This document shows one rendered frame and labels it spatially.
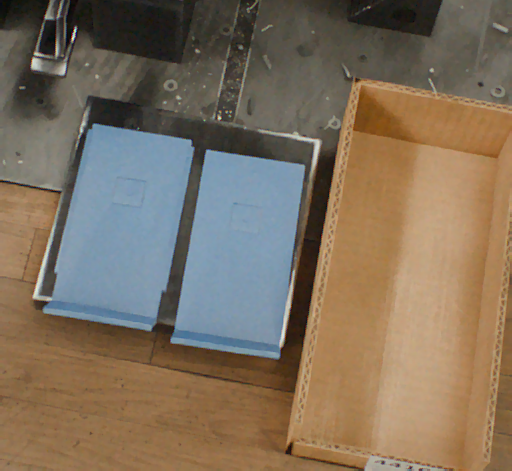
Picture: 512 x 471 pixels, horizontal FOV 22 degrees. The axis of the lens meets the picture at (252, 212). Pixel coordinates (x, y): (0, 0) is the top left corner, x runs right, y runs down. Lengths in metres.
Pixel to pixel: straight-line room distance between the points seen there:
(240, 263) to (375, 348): 0.11
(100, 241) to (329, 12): 0.26
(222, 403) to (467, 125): 0.26
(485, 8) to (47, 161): 0.36
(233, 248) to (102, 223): 0.09
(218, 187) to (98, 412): 0.17
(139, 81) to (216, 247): 0.16
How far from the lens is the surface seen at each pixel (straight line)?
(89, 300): 0.90
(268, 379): 0.91
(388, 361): 0.91
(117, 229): 0.92
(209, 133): 0.95
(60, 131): 0.98
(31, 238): 0.94
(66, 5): 0.93
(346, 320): 0.92
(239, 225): 0.92
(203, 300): 0.90
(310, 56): 1.02
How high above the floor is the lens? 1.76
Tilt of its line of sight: 64 degrees down
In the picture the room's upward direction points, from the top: 9 degrees clockwise
